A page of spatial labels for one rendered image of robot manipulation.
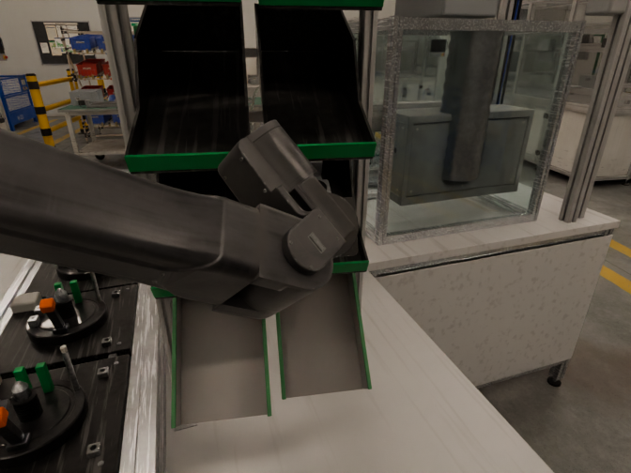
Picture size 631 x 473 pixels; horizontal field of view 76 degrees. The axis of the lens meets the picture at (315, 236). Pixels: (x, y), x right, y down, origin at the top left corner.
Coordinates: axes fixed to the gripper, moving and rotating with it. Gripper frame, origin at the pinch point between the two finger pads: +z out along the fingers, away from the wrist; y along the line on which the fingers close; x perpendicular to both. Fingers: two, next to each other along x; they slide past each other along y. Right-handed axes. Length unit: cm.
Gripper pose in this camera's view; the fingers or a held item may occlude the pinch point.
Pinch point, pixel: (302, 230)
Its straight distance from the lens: 53.5
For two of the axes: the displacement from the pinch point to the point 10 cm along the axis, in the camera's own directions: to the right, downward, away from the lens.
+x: 0.6, 10.0, 0.0
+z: -1.3, 0.0, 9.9
